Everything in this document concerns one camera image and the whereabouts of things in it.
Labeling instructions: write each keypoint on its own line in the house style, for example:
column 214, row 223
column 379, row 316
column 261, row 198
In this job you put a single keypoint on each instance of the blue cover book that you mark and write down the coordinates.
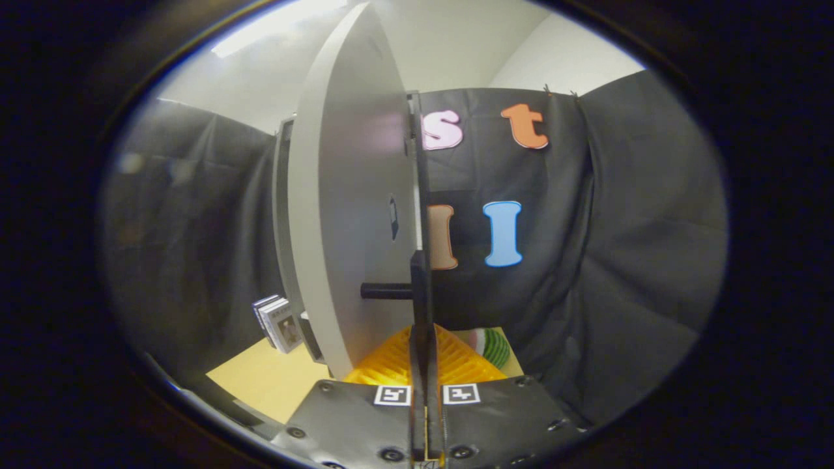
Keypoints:
column 260, row 306

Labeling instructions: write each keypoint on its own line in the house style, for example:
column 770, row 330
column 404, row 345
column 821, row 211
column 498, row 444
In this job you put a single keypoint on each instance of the green striped watermelon toy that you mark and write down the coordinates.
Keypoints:
column 493, row 345

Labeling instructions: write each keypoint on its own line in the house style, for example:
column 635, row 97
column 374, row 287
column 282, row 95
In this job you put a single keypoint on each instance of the black backdrop cloth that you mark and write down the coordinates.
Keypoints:
column 619, row 228

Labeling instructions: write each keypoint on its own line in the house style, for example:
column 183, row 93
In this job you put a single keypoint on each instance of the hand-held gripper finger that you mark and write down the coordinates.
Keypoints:
column 417, row 306
column 430, row 306

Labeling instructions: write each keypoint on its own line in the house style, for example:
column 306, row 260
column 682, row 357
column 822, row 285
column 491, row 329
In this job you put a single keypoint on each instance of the grey shoe cabinet door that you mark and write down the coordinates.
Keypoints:
column 352, row 195

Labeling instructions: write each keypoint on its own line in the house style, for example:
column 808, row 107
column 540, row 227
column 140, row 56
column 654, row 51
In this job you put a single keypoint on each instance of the grey shoe cabinet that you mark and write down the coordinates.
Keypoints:
column 281, row 215

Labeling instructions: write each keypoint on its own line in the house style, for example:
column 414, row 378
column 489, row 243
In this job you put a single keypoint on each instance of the grey cover book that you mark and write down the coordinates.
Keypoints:
column 283, row 326

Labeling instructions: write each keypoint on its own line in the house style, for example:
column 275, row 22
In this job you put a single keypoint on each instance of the metal door lock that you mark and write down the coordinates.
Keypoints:
column 393, row 218

